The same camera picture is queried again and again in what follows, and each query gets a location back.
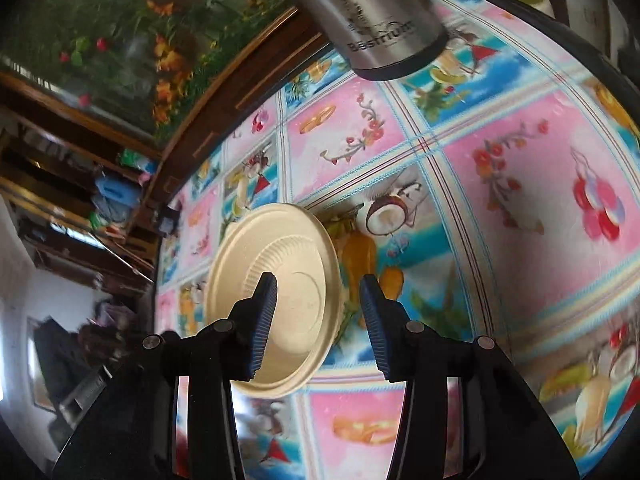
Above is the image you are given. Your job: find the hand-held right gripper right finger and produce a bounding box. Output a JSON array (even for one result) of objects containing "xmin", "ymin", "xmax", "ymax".
[{"xmin": 359, "ymin": 274, "xmax": 581, "ymax": 480}]

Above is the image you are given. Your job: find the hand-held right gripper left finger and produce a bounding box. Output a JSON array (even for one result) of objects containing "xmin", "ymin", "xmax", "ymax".
[{"xmin": 52, "ymin": 272, "xmax": 278, "ymax": 480}]

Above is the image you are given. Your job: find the cream disposable bowl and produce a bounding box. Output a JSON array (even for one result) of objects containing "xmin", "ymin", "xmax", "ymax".
[{"xmin": 204, "ymin": 203, "xmax": 347, "ymax": 400}]

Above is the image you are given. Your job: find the small black device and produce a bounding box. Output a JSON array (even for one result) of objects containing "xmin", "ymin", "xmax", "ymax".
[{"xmin": 157, "ymin": 205, "xmax": 181, "ymax": 236}]

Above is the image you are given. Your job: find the printed fruit tablecloth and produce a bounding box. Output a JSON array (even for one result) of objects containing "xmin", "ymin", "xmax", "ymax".
[{"xmin": 155, "ymin": 0, "xmax": 640, "ymax": 480}]

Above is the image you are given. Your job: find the blue bag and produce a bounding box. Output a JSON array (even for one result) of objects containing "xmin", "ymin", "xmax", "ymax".
[{"xmin": 92, "ymin": 172, "xmax": 143, "ymax": 223}]

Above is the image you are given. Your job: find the stainless steel thermos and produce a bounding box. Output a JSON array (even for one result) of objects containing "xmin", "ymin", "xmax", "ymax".
[{"xmin": 265, "ymin": 0, "xmax": 451, "ymax": 82}]

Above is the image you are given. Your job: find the flower wall mural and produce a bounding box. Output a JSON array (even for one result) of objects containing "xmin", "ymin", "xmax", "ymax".
[{"xmin": 0, "ymin": 0, "xmax": 296, "ymax": 146}]

